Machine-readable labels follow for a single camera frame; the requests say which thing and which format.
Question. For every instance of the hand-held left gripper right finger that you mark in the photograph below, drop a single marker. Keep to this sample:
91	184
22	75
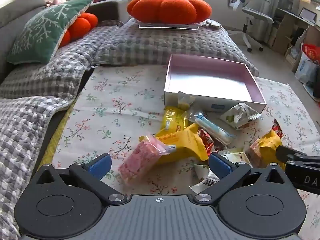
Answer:
220	163

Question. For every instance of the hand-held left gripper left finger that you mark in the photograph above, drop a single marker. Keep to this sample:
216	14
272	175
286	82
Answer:
101	166

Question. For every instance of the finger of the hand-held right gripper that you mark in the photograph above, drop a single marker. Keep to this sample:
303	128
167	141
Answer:
287	153

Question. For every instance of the yellow snack packet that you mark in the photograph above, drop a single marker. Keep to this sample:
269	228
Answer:
270	143
186	142
172	121

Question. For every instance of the pink snack packet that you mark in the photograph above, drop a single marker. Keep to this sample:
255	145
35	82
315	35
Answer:
140	160

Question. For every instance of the white green snack packet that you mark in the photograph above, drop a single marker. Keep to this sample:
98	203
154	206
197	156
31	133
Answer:
237	116

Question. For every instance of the pink-lined cardboard box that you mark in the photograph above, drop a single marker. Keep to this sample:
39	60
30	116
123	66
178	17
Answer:
212	80

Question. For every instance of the white red-print snack packet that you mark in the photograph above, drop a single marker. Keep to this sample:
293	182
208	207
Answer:
203	177

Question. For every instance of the clear blue-white snack packet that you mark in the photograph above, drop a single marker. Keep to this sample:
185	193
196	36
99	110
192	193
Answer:
212	128

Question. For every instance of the yellow mat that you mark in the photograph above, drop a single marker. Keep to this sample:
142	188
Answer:
52	140

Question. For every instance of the floral tablecloth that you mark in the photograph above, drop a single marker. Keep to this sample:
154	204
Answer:
112	100

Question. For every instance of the small pale snack packet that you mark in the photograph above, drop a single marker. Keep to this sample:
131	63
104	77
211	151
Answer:
185	100

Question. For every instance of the black object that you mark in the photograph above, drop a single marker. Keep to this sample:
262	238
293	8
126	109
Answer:
316	85

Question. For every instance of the white blue shopping bag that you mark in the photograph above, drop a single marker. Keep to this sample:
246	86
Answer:
306	70

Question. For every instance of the red shopping bag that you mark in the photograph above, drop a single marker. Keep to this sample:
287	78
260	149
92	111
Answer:
311	52

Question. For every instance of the grey checked blanket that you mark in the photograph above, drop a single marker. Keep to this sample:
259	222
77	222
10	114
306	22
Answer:
140	42

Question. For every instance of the wooden desk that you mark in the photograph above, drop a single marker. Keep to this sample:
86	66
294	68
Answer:
297	17

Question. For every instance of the small grey object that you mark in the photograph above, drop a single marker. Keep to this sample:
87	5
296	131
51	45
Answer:
212	23

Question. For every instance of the laptop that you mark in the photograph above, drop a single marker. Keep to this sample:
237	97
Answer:
308	14

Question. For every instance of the small orange pumpkin cushion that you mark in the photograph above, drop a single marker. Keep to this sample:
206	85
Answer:
81	25

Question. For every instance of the green snowflake pillow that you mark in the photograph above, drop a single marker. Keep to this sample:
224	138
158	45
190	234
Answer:
42	32

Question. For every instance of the white office chair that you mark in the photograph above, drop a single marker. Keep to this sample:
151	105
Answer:
250	12

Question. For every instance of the white flat board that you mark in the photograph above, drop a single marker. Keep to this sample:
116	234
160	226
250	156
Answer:
168	26

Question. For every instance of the large orange pumpkin cushion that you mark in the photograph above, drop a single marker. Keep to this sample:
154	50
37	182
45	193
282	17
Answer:
168	8

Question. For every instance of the grey sofa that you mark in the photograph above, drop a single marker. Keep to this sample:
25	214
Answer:
17	7

